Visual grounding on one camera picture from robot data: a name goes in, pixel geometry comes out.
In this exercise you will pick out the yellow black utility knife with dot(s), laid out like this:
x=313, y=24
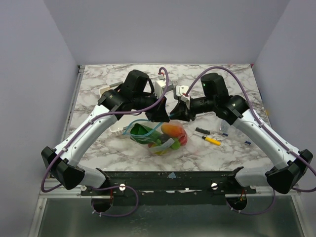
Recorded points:
x=212, y=141

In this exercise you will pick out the orange red toy mango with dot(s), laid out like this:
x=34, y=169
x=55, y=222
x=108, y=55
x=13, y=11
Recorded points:
x=173, y=130

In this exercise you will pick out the green toy leaf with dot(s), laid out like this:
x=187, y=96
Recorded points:
x=176, y=145
x=143, y=134

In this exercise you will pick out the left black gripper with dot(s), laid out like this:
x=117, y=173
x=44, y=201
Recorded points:
x=159, y=113

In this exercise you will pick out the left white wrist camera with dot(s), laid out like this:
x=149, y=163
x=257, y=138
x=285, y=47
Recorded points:
x=160, y=85

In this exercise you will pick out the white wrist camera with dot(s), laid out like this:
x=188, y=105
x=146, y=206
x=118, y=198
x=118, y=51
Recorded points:
x=160, y=85
x=180, y=93

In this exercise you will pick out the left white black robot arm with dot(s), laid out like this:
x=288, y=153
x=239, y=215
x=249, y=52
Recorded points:
x=126, y=99

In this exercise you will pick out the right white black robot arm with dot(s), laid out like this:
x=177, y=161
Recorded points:
x=289, y=163

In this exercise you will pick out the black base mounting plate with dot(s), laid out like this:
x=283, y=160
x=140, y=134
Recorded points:
x=169, y=188

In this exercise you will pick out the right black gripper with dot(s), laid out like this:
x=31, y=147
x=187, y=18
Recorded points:
x=185, y=109

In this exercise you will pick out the yellow toy starfruit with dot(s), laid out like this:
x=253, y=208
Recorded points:
x=159, y=153

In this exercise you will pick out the clear zip top bag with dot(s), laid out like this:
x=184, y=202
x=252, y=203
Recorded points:
x=151, y=147

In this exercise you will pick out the black comb strip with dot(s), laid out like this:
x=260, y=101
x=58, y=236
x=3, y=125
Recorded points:
x=203, y=131

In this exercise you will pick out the clear plastic screw box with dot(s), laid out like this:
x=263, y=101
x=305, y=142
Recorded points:
x=233, y=133

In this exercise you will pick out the small blue tipped pen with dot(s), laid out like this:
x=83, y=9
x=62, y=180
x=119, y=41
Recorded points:
x=223, y=134

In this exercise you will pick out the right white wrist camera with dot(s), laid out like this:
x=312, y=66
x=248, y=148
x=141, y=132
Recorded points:
x=180, y=93

